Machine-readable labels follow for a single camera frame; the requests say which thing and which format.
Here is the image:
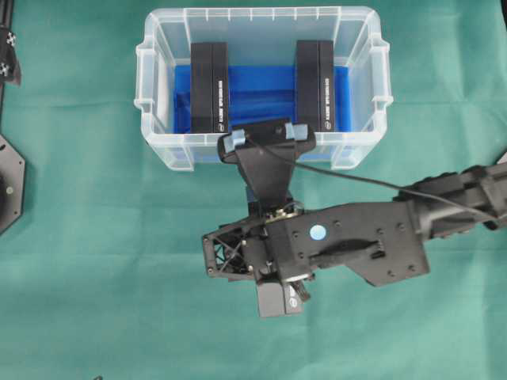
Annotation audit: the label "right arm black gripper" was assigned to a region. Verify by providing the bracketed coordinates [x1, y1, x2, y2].
[202, 201, 429, 287]

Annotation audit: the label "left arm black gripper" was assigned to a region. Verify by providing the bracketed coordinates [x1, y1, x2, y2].
[1, 25, 21, 86]

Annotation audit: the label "black box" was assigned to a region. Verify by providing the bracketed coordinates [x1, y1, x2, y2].
[257, 282, 303, 318]
[295, 40, 336, 132]
[190, 42, 229, 134]

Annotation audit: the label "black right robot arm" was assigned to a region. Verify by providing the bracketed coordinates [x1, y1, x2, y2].
[203, 164, 506, 287]

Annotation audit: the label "clear plastic storage case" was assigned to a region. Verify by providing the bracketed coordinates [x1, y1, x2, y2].
[134, 6, 393, 172]

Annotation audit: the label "blue foam insert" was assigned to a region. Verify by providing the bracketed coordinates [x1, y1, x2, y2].
[171, 64, 355, 163]

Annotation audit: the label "green table cloth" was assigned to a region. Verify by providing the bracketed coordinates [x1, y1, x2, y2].
[1, 1, 506, 379]

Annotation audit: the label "black camera cable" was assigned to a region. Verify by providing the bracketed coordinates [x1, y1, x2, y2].
[221, 132, 500, 222]

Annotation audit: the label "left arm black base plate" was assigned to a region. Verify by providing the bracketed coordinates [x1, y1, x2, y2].
[0, 135, 25, 234]

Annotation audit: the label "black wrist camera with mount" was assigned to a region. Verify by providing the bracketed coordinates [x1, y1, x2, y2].
[217, 118, 316, 211]

